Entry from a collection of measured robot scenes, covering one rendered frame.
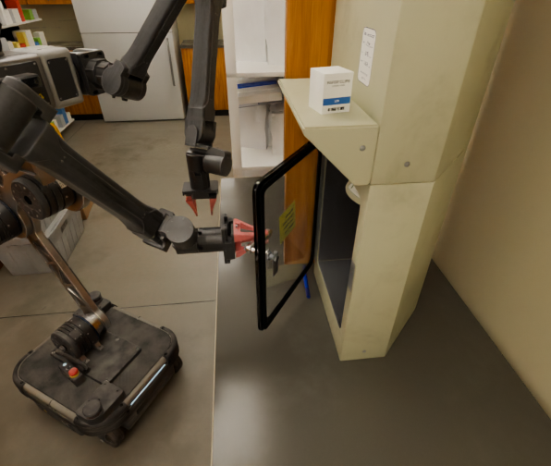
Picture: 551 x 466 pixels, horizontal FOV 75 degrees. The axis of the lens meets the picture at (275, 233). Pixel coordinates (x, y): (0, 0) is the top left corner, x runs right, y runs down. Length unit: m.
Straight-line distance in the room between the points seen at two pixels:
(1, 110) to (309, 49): 0.60
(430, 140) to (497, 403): 0.61
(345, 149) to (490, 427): 0.65
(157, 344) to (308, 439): 1.22
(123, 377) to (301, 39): 1.53
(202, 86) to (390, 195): 0.60
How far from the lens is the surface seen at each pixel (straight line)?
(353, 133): 0.56
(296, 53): 0.89
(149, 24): 1.18
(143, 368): 1.84
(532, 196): 0.98
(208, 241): 0.80
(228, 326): 0.98
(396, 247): 0.70
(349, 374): 0.90
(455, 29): 0.58
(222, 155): 0.98
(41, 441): 2.13
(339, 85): 0.60
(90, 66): 1.29
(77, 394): 1.88
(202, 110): 1.01
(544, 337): 1.01
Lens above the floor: 1.68
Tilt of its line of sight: 35 degrees down
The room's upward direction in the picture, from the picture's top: straight up
